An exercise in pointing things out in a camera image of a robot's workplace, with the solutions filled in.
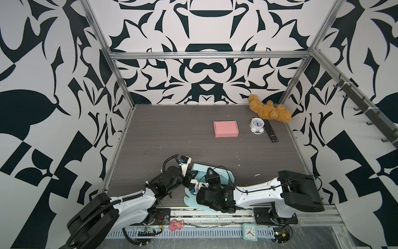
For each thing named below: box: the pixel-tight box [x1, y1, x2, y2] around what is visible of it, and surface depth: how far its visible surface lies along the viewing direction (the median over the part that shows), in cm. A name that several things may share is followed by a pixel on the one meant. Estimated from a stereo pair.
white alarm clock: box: [249, 117, 265, 135], surface depth 107 cm
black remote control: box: [263, 119, 279, 144], surface depth 107 cm
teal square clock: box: [241, 223, 258, 242], surface depth 71 cm
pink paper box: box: [213, 120, 239, 138], surface depth 104 cm
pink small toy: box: [168, 218, 184, 231], surface depth 71 cm
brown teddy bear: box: [248, 93, 292, 123], surface depth 107 cm
